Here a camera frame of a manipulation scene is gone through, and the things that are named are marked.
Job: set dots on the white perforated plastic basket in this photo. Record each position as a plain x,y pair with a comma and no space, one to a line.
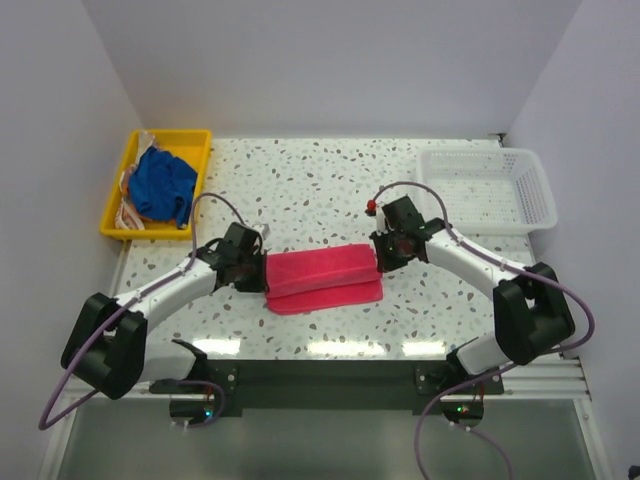
493,191

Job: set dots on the aluminium extrusion rail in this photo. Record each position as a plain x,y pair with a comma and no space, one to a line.
544,379

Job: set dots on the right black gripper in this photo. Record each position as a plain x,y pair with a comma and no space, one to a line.
386,263

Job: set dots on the yellow plastic bin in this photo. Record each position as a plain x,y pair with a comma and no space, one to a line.
191,145

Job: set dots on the pink microfiber towel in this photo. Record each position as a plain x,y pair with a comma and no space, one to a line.
306,281

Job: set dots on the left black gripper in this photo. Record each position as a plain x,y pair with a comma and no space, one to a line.
259,282

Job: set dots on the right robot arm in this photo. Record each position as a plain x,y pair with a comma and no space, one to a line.
530,314

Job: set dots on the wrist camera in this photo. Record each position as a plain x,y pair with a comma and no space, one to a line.
263,230
375,211

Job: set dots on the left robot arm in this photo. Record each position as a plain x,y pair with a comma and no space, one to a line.
108,346

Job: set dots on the blue towel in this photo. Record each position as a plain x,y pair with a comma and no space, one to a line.
162,187

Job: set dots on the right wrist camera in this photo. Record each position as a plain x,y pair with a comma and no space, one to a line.
375,211

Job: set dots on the white orange patterned towel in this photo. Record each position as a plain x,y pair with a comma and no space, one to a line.
127,217

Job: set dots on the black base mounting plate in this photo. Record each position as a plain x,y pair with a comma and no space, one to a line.
405,385

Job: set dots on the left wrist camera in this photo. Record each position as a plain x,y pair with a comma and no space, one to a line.
263,230

